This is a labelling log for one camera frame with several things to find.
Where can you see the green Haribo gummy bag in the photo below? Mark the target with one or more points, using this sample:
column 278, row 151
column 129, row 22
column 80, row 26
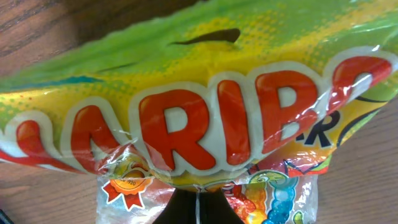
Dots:
column 250, row 97

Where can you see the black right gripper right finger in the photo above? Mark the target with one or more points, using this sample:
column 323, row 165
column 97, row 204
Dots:
column 215, row 209

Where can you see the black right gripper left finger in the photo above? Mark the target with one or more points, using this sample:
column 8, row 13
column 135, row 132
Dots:
column 181, row 209

